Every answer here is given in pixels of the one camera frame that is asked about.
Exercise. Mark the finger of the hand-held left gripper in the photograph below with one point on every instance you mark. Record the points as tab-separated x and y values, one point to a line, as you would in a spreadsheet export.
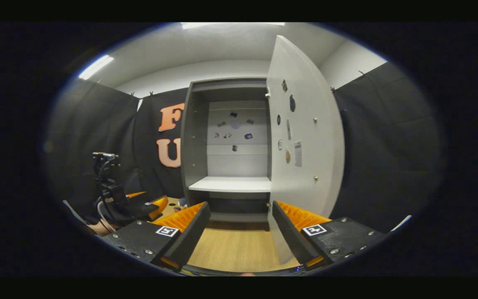
135	194
156	205

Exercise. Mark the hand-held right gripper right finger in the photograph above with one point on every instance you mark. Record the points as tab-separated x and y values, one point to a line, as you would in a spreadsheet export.
291	238

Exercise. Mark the ceiling strip light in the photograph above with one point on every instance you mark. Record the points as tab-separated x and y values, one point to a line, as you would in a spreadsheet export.
230	25
96	67

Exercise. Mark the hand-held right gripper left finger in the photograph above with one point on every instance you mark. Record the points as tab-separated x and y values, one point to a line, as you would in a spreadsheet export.
189	238

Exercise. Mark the penguin plush toy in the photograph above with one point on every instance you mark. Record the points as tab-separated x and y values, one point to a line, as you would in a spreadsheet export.
182	202

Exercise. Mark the white cabinet shelf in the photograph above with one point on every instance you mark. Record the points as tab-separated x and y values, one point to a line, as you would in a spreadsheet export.
230	184

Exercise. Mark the black backdrop cloth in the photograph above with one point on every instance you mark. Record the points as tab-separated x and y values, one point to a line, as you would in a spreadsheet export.
388	145

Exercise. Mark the grey cabinet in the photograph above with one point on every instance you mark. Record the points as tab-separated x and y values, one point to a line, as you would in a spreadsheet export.
193	145

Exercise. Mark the white cabinet door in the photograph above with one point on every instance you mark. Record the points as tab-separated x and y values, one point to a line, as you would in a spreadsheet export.
309	104

